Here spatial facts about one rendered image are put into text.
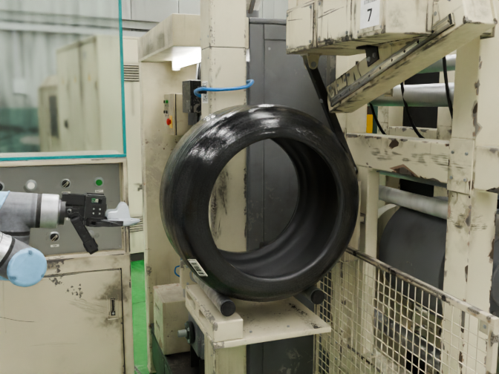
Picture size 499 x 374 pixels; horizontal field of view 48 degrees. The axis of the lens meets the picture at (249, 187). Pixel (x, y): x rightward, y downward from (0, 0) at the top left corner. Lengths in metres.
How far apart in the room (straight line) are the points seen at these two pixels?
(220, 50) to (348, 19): 0.50
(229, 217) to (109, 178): 0.53
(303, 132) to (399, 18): 0.39
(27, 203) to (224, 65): 0.78
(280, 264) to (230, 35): 0.78
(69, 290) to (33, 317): 0.16
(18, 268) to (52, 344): 0.95
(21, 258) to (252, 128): 0.66
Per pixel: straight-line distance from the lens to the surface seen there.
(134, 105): 5.17
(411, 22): 1.45
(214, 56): 1.87
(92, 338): 2.29
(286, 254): 1.88
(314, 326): 1.74
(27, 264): 1.39
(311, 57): 1.92
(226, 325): 1.61
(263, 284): 1.59
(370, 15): 1.46
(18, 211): 1.51
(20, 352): 2.31
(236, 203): 1.92
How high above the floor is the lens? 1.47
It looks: 9 degrees down
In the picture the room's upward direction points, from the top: straight up
